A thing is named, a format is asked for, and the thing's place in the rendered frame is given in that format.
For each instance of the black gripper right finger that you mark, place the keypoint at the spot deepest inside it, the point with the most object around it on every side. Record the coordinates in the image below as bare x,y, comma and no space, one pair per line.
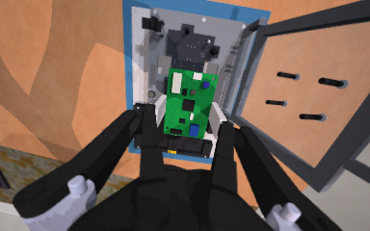
281,203

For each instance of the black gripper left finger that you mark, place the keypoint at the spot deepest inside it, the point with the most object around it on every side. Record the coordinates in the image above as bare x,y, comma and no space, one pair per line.
60,197

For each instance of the green circuit board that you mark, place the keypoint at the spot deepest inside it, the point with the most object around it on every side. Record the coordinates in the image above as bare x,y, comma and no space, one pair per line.
189,98

